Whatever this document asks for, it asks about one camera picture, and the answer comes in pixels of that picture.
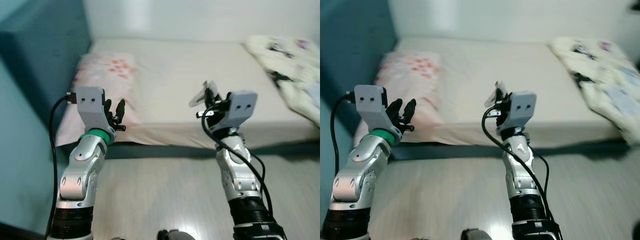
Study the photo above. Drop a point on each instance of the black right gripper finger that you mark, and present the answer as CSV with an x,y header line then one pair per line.
x,y
504,95
216,95
495,97
204,97

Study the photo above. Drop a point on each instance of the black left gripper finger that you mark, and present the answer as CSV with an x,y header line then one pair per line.
x,y
395,110
107,109
409,112
119,111

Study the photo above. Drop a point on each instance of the pink patterned pillow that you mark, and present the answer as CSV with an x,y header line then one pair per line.
x,y
107,67
415,67

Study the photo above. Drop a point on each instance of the cream cartoon print blanket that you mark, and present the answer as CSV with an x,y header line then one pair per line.
x,y
585,65
285,60

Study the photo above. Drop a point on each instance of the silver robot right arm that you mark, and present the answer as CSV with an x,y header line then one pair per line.
x,y
520,175
240,175

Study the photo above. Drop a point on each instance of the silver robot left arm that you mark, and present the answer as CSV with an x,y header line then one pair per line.
x,y
82,170
360,172

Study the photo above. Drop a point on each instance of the cream sheeted mattress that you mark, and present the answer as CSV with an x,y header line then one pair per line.
x,y
190,65
500,65

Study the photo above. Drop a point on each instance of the teal upholstered bed headboard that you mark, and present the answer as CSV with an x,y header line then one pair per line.
x,y
50,50
355,50

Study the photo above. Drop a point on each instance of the grey robot right leg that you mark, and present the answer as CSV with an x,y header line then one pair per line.
x,y
477,235
177,235

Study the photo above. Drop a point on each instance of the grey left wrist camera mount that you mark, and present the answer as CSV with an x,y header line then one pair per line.
x,y
90,102
370,100

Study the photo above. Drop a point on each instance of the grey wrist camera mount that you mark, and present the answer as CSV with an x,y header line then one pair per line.
x,y
241,107
370,100
90,102
525,106

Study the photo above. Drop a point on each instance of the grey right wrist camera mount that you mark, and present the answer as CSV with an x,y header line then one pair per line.
x,y
241,107
525,106

